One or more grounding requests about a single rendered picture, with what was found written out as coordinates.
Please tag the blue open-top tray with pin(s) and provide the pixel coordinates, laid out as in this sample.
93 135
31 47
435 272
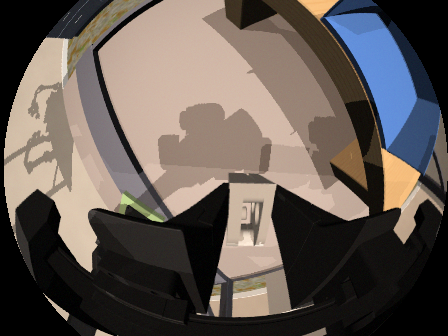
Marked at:
400 92

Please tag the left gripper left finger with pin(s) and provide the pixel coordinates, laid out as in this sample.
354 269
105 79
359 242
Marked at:
193 252

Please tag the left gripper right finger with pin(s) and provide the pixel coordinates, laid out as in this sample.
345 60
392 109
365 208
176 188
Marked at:
314 244

